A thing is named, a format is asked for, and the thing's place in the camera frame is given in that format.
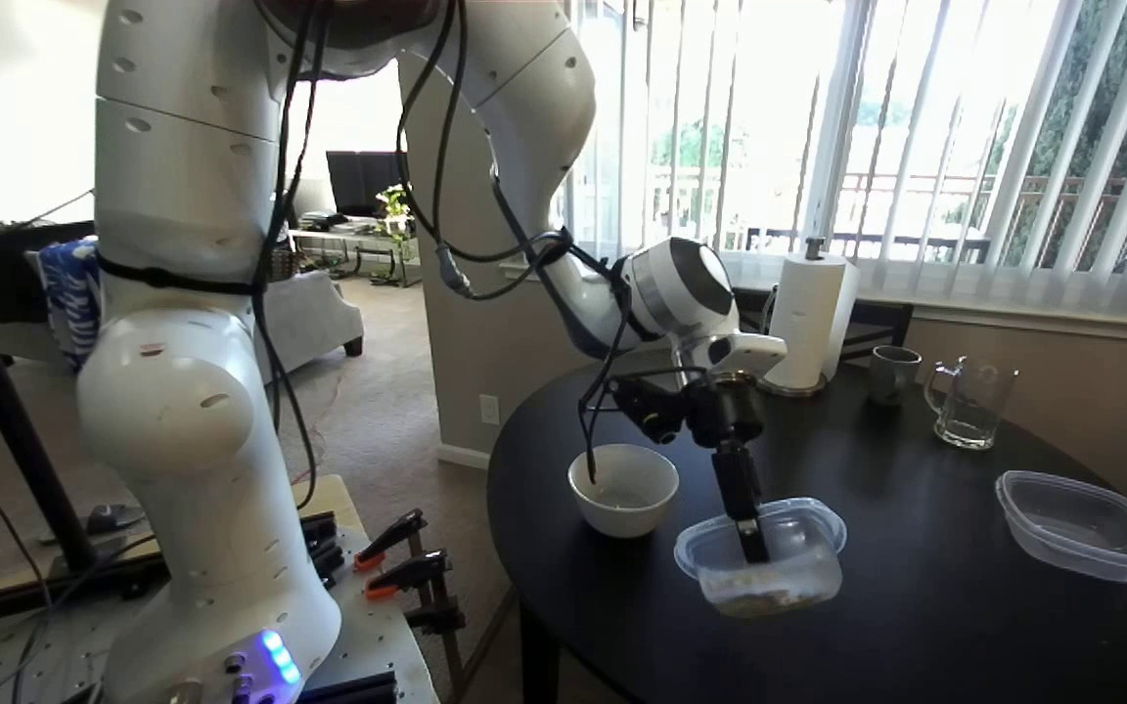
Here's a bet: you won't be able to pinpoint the blue patterned cloth item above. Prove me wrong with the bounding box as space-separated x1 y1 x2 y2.
32 234 107 386

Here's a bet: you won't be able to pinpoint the white vertical blinds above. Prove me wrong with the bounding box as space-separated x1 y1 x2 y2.
548 0 1127 285

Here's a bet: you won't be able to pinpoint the black wooden chair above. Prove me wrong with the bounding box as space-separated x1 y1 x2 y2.
841 298 921 363

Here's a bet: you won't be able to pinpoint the black orange-tipped spring clamp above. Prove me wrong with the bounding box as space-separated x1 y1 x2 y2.
354 506 432 574
366 544 453 607

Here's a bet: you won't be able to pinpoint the small dark cup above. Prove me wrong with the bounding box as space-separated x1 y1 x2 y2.
864 342 928 411

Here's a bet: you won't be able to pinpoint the white sofa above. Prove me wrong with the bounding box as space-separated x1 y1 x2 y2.
254 268 368 381

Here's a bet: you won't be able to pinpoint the green house plant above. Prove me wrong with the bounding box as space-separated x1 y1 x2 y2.
374 174 424 248

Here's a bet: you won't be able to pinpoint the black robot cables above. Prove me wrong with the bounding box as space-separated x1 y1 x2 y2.
247 0 640 512

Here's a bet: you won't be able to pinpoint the clear plastic candy container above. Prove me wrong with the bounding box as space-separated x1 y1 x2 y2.
670 492 854 624

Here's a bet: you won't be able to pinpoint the white ceramic bowl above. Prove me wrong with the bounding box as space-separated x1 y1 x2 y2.
564 443 684 544

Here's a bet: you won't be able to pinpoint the clear glass cup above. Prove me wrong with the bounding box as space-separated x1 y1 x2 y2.
921 347 1026 453

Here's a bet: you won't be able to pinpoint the robot base table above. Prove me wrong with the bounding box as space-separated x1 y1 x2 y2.
0 465 444 704

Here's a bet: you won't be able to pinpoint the dark monitor screen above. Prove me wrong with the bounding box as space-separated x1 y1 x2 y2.
325 144 411 218

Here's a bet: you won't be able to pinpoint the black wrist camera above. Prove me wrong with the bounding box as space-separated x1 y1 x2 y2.
611 371 697 446

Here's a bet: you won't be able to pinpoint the black block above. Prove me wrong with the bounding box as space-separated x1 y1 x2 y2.
301 510 350 582

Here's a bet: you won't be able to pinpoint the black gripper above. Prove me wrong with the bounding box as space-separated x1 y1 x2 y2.
684 377 774 569

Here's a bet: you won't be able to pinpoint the yellow candies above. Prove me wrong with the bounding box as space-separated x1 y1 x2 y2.
705 582 807 619

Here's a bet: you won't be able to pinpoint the empty clear plastic container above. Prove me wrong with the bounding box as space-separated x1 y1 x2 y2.
991 465 1127 587

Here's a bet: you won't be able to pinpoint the black camera stand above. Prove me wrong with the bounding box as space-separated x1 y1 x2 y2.
0 218 107 582

